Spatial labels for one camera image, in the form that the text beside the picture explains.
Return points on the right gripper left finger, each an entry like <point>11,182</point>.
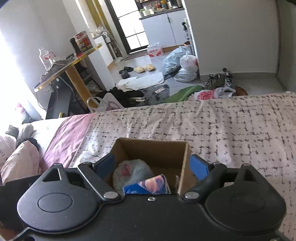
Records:
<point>62,200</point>

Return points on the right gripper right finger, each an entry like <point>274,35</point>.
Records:
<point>239,199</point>

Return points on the light blue fluffy plush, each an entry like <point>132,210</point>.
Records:
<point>130,172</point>

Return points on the blue printed packet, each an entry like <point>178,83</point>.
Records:
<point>152,186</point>

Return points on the pink pillow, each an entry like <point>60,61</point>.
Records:
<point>19,159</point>

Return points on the pink bed sheet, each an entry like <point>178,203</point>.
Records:
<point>66,141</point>

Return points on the patterned white bed cover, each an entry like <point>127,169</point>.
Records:
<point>259,130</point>

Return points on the brown cardboard box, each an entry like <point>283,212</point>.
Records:
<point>170,158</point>

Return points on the white tote bag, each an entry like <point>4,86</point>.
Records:
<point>107,103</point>

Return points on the red patterned plastic bag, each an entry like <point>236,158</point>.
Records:
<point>218,93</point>

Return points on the green leaf object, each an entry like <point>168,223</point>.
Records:
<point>184,94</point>

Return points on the pair of sneakers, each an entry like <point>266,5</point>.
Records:
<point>219,80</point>

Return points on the yellow edged table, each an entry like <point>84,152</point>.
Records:
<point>73,75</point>

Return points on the clear plastic bag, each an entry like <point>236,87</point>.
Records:
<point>185,76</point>

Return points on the white floor mat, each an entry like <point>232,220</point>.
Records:
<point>138,83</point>

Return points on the water bottle on table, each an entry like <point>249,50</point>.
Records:
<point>47,58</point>

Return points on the black slippers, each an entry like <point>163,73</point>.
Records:
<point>125,72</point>

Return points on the white red plastic bag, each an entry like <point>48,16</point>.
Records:
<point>189,62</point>

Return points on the blue grey garbage bag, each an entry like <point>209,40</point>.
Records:
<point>172,62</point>

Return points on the red snack box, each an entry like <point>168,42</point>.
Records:
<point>83,41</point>

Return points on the right yellow slipper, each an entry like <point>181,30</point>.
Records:
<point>149,67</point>

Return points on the bottled water pack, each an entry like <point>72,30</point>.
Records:
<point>154,50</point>

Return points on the spray bottle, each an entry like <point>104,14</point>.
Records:
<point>185,30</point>

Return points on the white kitchen cabinet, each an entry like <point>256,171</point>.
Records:
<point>165,28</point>

